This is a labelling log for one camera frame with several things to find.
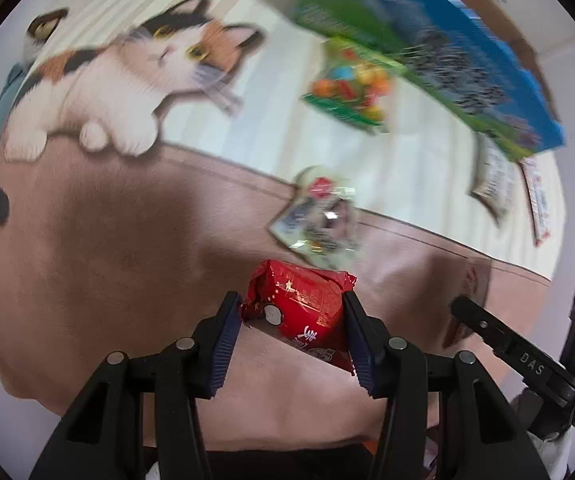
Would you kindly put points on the cardboard box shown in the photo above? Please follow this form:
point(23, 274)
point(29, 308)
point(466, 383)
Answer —
point(417, 50)

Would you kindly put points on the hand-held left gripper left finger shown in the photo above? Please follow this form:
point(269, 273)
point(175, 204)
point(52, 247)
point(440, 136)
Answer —
point(220, 350)

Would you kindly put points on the white red stick packet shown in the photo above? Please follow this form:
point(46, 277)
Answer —
point(537, 200)

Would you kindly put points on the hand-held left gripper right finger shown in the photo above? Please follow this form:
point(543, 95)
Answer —
point(362, 350)

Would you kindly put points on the green candy packet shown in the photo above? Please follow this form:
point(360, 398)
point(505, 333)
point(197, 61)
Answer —
point(352, 85)

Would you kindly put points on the silver white snack packet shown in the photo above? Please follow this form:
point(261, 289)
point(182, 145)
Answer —
point(492, 180)

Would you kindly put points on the person's right forearm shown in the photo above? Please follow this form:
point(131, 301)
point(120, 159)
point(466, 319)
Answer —
point(552, 460)

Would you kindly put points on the red snack packet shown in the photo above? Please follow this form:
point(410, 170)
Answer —
point(302, 305)

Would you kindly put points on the cat print blanket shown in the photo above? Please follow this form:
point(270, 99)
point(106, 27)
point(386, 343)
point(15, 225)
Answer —
point(117, 260)

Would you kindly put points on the small clear snack packet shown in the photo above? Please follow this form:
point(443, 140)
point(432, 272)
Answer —
point(317, 225)

